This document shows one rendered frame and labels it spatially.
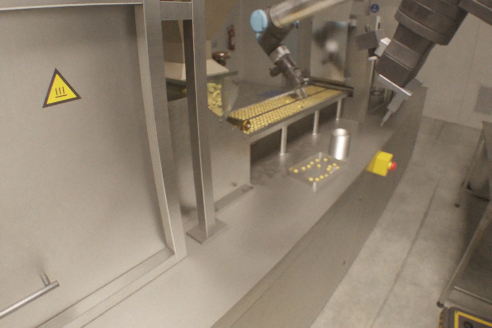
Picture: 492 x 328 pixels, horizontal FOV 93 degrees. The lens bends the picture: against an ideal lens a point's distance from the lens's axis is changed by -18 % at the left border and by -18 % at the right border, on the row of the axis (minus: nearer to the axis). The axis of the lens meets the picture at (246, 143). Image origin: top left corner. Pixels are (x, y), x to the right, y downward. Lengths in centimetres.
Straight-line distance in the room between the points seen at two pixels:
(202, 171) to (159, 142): 15
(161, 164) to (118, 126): 10
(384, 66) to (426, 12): 8
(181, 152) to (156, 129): 18
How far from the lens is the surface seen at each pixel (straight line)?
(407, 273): 188
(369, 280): 176
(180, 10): 51
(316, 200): 84
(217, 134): 72
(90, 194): 50
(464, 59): 493
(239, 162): 82
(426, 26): 36
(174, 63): 71
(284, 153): 108
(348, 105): 155
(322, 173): 98
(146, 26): 45
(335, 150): 109
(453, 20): 37
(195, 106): 55
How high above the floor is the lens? 127
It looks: 24 degrees down
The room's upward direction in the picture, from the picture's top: straight up
